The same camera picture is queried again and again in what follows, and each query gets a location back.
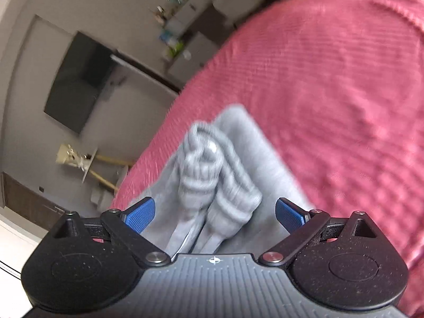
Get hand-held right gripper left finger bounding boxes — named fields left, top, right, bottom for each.
left=50, top=197, right=169, bottom=268

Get white desk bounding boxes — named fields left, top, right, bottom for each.
left=164, top=0, right=232, bottom=40

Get dark wooden cabinet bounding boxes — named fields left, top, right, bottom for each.
left=0, top=171, right=68, bottom=231

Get white nightstand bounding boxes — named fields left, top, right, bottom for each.
left=166, top=31, right=223, bottom=83

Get green item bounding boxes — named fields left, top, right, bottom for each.
left=168, top=40, right=184, bottom=58

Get black wall television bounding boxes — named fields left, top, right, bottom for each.
left=44, top=31, right=117, bottom=136

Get grey pants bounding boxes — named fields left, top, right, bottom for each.
left=127, top=104, right=316, bottom=263

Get wrapped flower bouquet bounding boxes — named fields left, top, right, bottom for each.
left=56, top=143, right=91, bottom=170

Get white tower air conditioner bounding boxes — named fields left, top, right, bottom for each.
left=110, top=54, right=181, bottom=92

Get white upholstered chair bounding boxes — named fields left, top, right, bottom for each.
left=214, top=0, right=270, bottom=24

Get round tiered side table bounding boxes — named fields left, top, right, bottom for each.
left=79, top=147, right=135, bottom=193

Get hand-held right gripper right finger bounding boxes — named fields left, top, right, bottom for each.
left=258, top=197, right=378, bottom=268

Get pink ribbed blanket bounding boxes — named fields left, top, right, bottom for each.
left=93, top=0, right=424, bottom=317

